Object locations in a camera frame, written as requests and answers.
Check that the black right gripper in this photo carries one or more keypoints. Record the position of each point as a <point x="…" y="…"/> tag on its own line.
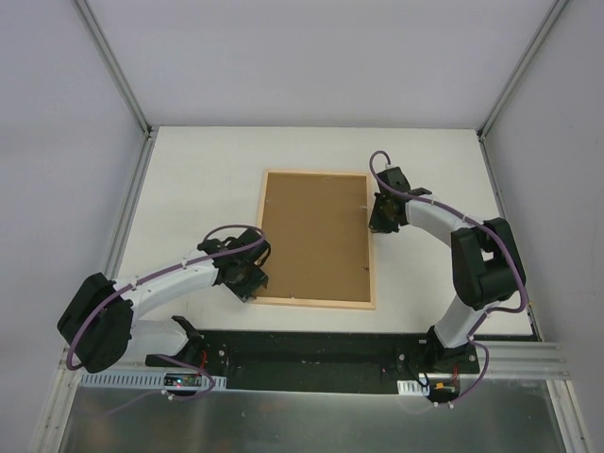
<point x="380" y="219"/>

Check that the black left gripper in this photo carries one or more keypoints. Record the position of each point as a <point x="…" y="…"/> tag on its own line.
<point x="250" y="287"/>

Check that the light wooden picture frame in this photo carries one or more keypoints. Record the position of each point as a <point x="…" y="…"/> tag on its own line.
<point x="311" y="305"/>

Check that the brown cardboard backing board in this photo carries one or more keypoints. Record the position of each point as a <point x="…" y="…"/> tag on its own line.
<point x="313" y="236"/>

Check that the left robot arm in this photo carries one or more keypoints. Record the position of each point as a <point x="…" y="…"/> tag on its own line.
<point x="106" y="319"/>

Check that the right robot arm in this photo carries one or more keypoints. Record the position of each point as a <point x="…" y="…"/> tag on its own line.
<point x="486" y="265"/>

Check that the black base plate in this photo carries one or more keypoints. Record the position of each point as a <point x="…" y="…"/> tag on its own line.
<point x="319" y="362"/>

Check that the left cable duct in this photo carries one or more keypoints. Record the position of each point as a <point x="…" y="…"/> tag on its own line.
<point x="145" y="380"/>

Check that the cable duct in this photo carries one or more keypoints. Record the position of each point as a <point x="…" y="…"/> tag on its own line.
<point x="412" y="388"/>
<point x="145" y="380"/>

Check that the right cable duct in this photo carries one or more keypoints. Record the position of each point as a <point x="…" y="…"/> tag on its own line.
<point x="412" y="388"/>

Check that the aluminium front rail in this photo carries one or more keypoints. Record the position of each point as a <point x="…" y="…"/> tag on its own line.
<point x="499" y="357"/>

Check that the left aluminium corner post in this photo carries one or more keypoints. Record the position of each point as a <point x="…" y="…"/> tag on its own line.
<point x="101" y="44"/>

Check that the aluminium corner post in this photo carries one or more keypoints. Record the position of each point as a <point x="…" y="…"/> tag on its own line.
<point x="101" y="44"/>
<point x="534" y="46"/>

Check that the right aluminium corner post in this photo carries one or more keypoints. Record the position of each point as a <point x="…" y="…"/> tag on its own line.
<point x="534" y="46"/>

